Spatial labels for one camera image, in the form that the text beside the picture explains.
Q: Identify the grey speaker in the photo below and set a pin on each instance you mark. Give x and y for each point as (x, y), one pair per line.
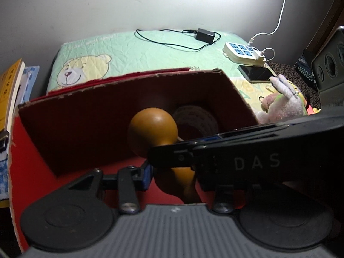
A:
(330, 67)

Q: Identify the dark patterned roll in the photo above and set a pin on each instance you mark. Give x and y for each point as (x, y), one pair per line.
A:
(193, 121)

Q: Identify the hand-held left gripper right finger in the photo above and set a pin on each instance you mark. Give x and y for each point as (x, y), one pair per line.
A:
(223, 197)

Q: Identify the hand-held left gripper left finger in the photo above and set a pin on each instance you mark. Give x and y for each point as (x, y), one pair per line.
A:
(147, 178)

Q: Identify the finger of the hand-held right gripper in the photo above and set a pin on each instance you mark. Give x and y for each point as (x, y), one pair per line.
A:
(172, 156)
(212, 139)

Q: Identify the pink white plush rabbit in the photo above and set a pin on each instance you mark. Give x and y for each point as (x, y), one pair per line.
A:
(285, 104)

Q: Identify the green plush toy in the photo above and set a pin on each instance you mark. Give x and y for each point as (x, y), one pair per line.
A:
(303, 99)

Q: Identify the brown wooden frame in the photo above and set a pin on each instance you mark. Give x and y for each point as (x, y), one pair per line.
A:
(333, 13)

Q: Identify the brown wooden gourd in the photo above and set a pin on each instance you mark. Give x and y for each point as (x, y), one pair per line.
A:
(150, 131)

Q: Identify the yellow book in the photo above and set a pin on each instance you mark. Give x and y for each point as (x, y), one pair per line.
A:
(8, 86)

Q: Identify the black smartphone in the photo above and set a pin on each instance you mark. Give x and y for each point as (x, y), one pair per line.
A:
(255, 73)

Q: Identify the stack of white papers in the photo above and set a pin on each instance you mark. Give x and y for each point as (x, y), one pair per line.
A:
(28, 83)

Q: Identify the dark patterned cloth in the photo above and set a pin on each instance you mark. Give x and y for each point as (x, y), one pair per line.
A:
(287, 71)

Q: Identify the white power strip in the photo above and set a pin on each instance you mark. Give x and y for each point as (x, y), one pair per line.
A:
(239, 49)

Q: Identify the red cardboard sheet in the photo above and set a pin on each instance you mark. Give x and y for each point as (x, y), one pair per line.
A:
(88, 84)

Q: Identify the dark book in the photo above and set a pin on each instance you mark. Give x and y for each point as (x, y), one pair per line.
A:
(3, 139)

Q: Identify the red cardboard box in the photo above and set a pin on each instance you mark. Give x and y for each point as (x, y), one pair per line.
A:
(80, 129)

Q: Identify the black power adapter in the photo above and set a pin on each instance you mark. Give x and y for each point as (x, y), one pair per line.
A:
(205, 35)

